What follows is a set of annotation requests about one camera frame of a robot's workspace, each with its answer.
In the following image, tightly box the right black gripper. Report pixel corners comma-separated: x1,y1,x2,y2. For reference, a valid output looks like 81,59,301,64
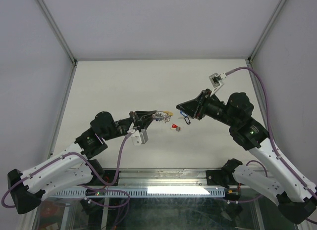
176,89,238,128

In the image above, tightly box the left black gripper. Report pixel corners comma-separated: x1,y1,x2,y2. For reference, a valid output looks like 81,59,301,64
103,111,157,141

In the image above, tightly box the keyring with yellow handle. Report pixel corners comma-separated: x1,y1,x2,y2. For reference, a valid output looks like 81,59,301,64
152,111,173,123

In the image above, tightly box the red tagged key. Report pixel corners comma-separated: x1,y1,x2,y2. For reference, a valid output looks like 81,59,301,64
170,124,181,132

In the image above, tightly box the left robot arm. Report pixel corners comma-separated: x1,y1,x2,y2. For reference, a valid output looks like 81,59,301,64
4,110,156,215

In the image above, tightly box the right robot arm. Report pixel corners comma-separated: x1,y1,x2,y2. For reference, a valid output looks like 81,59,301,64
176,89,317,225

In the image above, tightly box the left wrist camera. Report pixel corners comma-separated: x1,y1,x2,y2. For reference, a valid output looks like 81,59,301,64
128,129,149,146

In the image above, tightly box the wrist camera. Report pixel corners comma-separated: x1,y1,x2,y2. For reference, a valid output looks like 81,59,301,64
128,129,149,146
209,73,227,94

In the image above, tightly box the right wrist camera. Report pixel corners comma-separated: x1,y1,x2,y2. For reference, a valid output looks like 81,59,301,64
209,73,227,94

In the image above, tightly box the aluminium mounting rail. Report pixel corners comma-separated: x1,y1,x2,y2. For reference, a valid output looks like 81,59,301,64
31,167,280,188

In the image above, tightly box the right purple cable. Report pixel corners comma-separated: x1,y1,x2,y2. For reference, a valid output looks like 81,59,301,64
222,66,317,225

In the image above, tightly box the white slotted cable duct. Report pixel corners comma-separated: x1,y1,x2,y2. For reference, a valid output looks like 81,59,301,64
51,186,225,199

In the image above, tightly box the left aluminium frame post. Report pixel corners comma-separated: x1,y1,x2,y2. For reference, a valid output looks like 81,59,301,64
34,0,77,66

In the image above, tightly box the aluminium frame post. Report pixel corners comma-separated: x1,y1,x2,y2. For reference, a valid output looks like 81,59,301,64
34,0,77,66
247,0,288,64

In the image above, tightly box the right aluminium frame post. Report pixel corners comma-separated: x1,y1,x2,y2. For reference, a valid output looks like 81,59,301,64
247,0,288,64

